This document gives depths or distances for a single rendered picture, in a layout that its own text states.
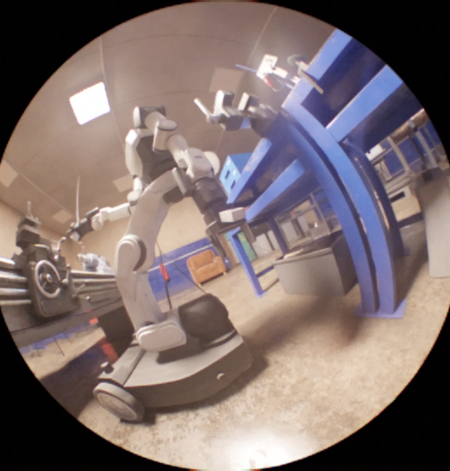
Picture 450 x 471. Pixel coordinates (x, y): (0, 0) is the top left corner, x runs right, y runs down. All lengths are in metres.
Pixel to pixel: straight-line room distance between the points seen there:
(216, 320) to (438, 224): 0.91
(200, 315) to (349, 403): 0.57
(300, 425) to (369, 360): 0.26
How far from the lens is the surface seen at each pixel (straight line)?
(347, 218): 0.53
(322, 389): 0.52
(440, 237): 0.73
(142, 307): 0.62
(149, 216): 0.62
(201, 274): 4.07
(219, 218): 0.36
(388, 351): 0.57
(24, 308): 1.14
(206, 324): 0.57
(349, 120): 0.50
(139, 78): 3.00
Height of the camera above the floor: 0.47
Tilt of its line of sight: 8 degrees up
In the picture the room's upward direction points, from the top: 25 degrees counter-clockwise
